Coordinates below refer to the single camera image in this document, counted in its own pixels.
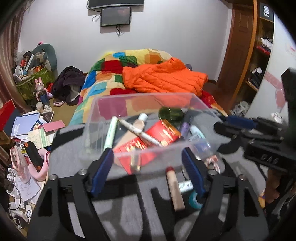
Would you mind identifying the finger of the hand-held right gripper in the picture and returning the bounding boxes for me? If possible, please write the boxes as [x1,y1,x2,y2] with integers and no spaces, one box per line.
[222,115,287,133]
[213,122,287,145]

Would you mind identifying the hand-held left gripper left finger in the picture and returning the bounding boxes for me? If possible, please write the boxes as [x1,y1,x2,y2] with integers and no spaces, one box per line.
[27,147,115,241]

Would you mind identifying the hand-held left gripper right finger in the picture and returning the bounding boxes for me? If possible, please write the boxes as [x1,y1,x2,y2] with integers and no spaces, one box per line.
[181,147,270,241]

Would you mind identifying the clear bottle with blue cap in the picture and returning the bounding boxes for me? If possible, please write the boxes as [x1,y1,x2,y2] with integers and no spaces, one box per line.
[189,125,212,158]

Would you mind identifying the white gauze roll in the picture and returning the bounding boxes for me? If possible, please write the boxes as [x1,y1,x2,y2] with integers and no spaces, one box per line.
[129,154,141,173]

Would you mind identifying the pale green marker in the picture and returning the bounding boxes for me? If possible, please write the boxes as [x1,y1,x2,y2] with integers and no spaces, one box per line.
[103,116,119,152]

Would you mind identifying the dark purple small bottle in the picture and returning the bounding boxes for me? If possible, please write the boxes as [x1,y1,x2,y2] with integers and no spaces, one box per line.
[179,122,191,138]

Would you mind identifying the red paper packet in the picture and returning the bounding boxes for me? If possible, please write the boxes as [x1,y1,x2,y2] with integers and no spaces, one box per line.
[113,120,182,167]

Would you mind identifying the white pen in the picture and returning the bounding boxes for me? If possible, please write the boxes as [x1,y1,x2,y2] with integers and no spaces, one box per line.
[118,119,163,147]

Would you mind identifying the beige tube white cap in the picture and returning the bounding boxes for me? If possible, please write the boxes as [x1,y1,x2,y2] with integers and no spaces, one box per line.
[114,113,148,151]

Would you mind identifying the green spray bottle black cap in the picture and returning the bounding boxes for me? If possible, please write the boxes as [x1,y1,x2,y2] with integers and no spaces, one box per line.
[158,107,184,122]

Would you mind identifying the clear plastic storage box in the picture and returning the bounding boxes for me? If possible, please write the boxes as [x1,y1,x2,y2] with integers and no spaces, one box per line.
[80,93,222,174]

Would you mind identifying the person's right hand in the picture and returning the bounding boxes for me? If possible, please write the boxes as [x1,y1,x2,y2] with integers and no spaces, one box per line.
[264,169,282,204]

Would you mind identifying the white sneakers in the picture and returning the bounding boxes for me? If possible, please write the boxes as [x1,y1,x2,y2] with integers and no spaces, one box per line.
[231,101,251,116]

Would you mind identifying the white green labelled marker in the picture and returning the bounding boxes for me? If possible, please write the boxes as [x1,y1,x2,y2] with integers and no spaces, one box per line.
[178,181,194,193]

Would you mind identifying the braided pink hairband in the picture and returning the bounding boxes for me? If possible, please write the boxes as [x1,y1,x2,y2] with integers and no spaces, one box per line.
[205,155,220,173]

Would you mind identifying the beige concealer stick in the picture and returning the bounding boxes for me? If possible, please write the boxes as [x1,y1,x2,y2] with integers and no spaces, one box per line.
[166,166,185,211]

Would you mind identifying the teal tape roll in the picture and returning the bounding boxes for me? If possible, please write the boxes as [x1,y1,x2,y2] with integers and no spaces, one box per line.
[188,191,205,210]

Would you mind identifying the dark folded clothes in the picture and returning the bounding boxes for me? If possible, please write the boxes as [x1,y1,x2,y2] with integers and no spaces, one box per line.
[250,67,264,87]

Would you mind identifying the pink headband object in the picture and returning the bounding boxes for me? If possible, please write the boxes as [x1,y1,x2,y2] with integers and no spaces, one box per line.
[30,149,50,180]

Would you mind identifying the pink book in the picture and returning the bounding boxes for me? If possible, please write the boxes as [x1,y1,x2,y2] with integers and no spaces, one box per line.
[42,121,67,134]

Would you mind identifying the green white booklet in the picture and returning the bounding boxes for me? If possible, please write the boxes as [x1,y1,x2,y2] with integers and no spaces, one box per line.
[27,128,51,151]

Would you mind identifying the wooden door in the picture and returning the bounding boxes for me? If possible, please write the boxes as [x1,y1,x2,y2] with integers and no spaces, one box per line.
[217,0,258,113]

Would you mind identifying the white paper sheets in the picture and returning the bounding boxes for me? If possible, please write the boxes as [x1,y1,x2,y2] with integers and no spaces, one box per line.
[7,177,41,205]

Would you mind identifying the pink pouch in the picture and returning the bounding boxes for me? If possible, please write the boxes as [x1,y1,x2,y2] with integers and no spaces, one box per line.
[10,146,31,182]

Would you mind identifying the orange down jacket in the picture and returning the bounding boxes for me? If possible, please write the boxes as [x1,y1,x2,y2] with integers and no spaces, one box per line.
[122,57,208,96]

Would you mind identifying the blue notebook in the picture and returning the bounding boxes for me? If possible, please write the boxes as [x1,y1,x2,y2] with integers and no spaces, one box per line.
[11,113,40,139]

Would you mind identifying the wooden shelf unit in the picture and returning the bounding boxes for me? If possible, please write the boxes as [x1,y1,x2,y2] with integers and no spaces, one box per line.
[244,14,275,93]

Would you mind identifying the dark clothes pile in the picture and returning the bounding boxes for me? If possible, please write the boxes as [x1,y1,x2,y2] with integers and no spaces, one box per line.
[51,66,86,105]

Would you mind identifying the colourful patchwork quilt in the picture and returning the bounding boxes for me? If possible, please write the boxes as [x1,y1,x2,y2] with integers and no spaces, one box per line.
[69,48,229,127]

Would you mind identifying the pink bunny toy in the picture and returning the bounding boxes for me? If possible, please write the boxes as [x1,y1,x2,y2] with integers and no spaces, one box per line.
[35,77,49,95]

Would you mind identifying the red box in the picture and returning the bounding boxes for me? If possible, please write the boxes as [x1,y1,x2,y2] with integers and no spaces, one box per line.
[0,100,16,127]

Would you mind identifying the black box white print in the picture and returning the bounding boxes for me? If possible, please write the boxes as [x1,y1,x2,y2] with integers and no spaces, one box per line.
[259,2,275,23]

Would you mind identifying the green storage basket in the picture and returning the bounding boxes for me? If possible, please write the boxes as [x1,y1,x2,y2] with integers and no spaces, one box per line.
[15,67,56,100]

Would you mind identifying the grey green neck pillow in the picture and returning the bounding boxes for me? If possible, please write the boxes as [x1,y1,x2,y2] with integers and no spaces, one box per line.
[31,44,57,72]

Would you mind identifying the striped pink beige curtain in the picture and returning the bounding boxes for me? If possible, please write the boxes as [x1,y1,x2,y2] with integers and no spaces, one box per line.
[0,21,26,112]

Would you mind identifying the black orange handle tool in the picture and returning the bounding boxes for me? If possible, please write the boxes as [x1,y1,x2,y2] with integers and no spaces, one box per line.
[24,142,43,172]

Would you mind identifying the white charger cable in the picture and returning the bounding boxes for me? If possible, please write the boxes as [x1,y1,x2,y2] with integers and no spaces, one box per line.
[9,200,33,224]

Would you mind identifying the small wall monitor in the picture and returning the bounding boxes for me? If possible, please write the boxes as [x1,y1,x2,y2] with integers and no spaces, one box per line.
[100,6,132,27]

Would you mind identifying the wall television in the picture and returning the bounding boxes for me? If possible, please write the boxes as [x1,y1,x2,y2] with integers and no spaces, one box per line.
[87,0,144,10]

